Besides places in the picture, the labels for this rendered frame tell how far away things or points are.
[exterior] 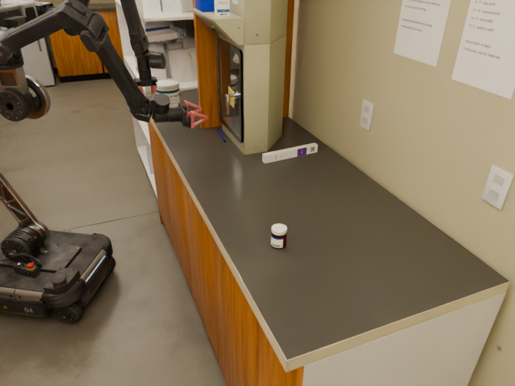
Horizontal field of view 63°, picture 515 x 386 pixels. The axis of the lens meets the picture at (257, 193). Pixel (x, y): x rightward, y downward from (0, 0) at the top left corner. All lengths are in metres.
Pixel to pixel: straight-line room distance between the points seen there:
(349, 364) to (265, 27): 1.24
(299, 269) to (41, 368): 1.52
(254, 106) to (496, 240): 1.03
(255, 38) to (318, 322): 1.11
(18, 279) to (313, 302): 1.75
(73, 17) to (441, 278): 1.34
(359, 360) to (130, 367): 1.34
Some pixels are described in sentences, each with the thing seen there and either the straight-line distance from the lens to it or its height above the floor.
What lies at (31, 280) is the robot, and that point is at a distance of 2.51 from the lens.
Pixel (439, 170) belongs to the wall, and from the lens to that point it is 1.52.
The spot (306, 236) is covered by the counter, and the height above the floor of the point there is 0.94.
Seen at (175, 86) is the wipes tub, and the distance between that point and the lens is 2.40.
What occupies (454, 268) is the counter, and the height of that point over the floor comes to 0.94.
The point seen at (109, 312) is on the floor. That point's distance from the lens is 2.54.
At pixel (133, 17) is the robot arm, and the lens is 2.04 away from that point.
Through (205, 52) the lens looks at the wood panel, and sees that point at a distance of 2.08.
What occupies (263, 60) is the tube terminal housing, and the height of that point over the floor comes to 1.34.
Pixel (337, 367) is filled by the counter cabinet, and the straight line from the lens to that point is 1.15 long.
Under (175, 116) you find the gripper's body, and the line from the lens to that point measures 1.74.
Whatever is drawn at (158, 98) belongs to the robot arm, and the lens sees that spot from 1.68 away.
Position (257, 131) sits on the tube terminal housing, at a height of 1.04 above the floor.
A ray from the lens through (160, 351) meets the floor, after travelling 2.29.
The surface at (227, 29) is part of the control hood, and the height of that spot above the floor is 1.47.
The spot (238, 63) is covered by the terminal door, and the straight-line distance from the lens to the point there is 1.77.
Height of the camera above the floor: 1.75
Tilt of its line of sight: 31 degrees down
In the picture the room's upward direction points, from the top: 1 degrees clockwise
